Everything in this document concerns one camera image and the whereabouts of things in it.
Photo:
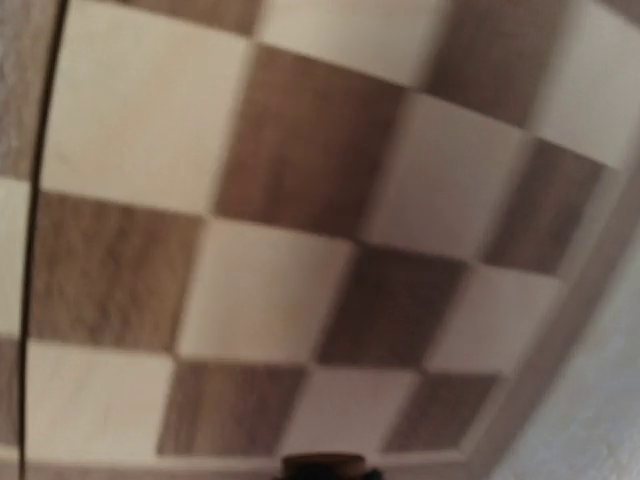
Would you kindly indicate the wooden chess board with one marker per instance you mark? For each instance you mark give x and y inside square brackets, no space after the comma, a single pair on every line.
[237,231]

